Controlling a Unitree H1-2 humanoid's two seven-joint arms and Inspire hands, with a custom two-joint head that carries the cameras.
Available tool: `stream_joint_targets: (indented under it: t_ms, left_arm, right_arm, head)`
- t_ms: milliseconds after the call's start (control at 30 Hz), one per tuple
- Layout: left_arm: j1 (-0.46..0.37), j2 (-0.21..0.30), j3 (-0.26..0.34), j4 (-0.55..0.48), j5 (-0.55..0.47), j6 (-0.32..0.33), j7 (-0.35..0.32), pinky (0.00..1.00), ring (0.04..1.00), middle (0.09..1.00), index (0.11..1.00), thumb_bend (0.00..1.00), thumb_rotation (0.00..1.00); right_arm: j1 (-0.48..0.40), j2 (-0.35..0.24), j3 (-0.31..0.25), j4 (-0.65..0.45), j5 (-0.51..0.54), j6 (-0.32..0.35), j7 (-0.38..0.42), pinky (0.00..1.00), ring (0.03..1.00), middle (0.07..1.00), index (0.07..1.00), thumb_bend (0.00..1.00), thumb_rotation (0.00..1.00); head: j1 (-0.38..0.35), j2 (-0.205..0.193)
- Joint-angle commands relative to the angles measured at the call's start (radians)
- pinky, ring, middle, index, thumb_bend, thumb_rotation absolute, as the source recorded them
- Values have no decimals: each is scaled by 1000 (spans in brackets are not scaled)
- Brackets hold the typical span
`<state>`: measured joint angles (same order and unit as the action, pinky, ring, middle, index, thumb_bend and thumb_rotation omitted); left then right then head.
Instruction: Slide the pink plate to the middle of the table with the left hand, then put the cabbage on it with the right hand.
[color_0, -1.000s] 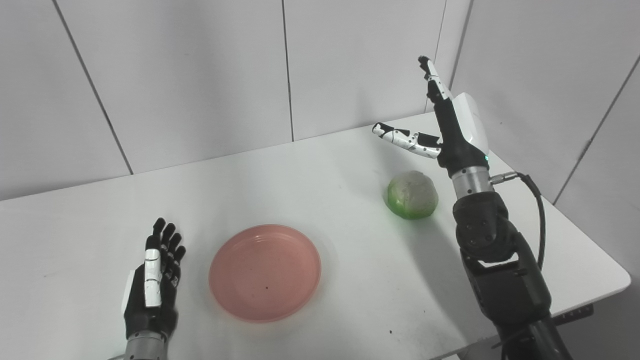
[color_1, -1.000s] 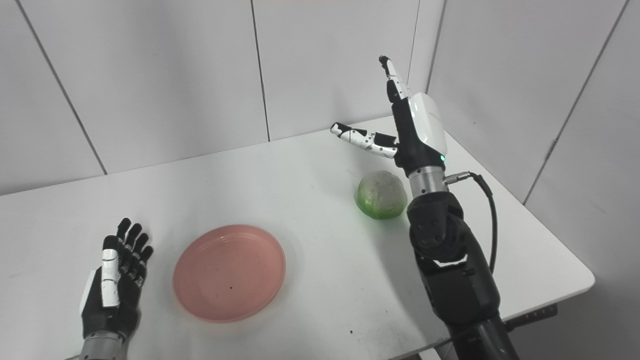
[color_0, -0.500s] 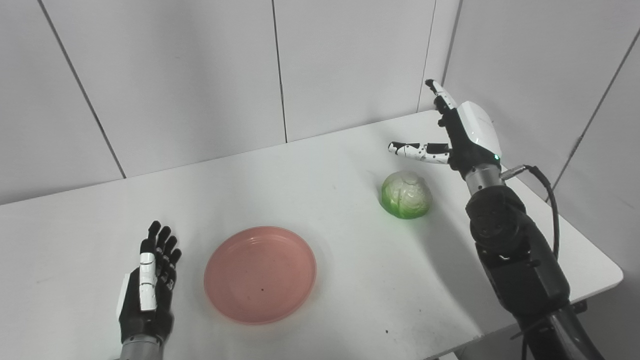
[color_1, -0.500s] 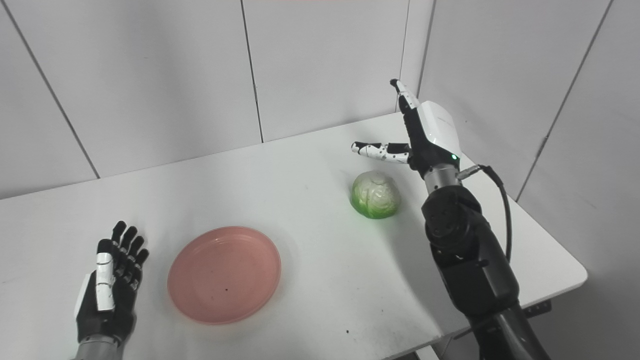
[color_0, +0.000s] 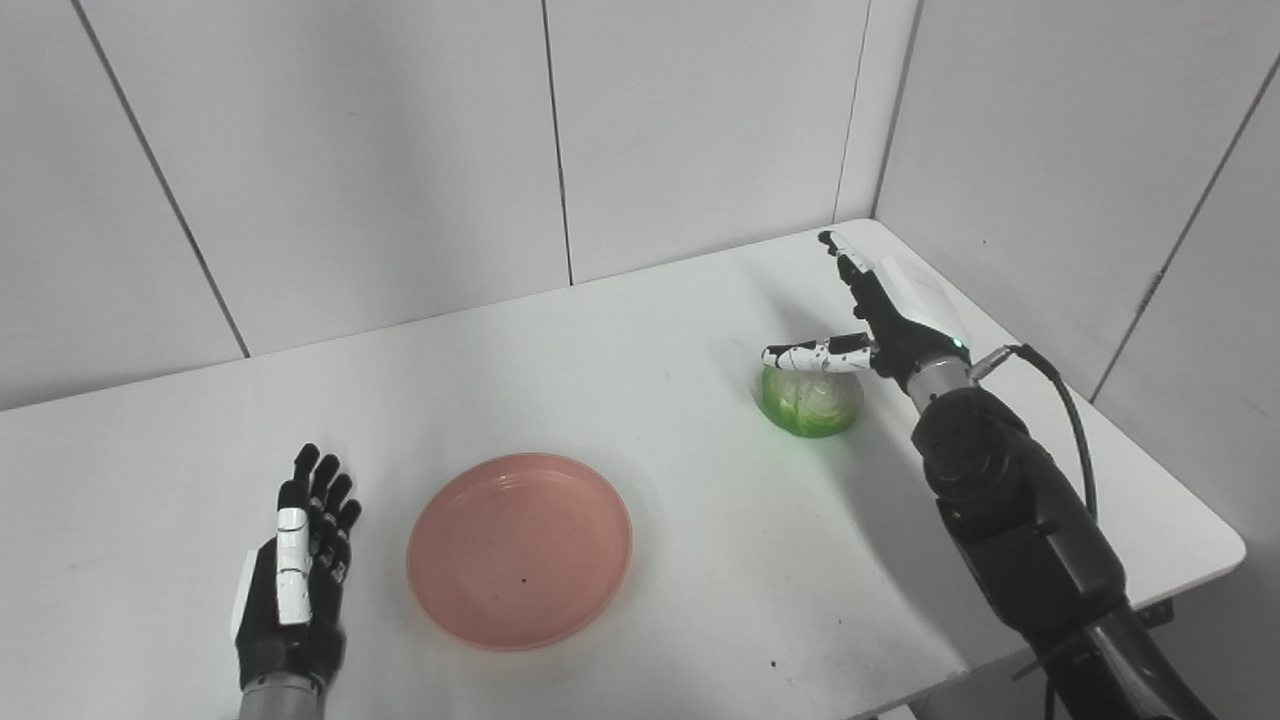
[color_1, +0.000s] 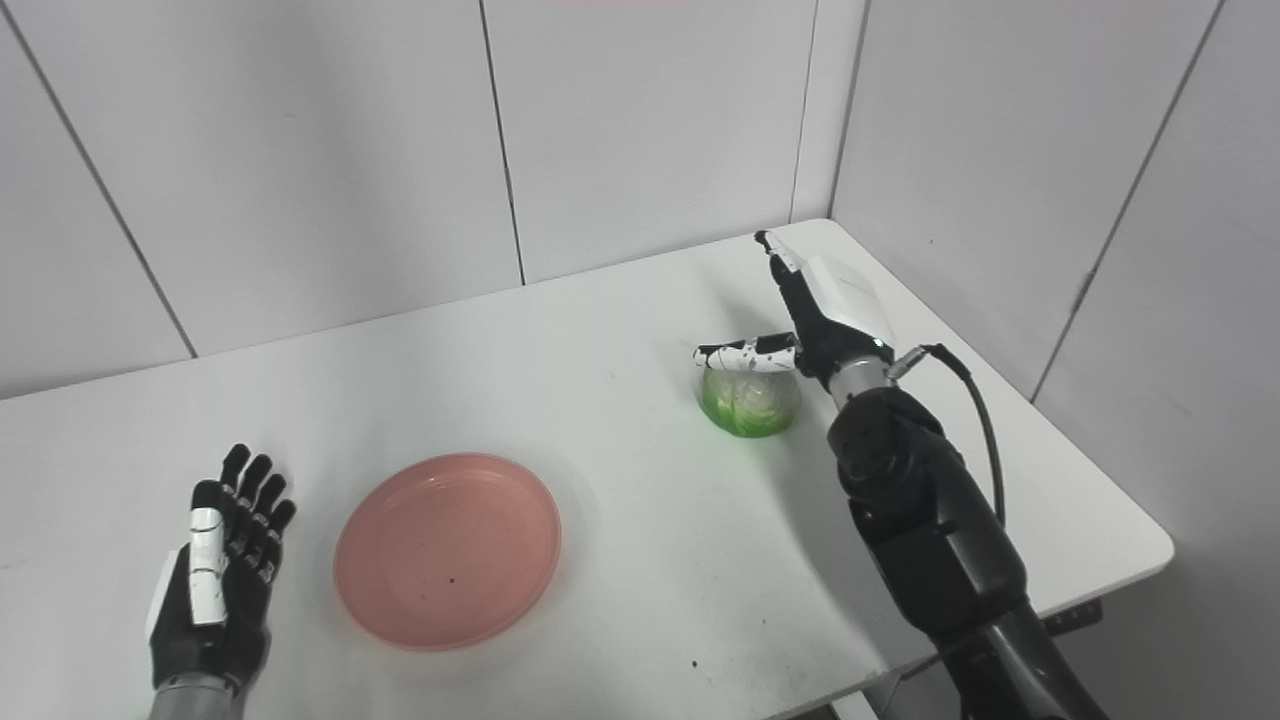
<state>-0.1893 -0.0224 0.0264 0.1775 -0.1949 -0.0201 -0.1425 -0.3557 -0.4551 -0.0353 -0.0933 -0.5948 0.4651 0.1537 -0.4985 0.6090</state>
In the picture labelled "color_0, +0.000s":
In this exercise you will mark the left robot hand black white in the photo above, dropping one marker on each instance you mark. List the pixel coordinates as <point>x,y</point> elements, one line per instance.
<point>290,610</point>

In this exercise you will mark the pink round plate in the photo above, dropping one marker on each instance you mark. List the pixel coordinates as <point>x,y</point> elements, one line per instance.
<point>520,550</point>

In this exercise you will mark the green white toy cabbage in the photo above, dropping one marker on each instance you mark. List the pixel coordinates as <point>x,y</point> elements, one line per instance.
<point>810,405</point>

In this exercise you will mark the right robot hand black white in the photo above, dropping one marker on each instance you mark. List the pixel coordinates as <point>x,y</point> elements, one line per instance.
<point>900,320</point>

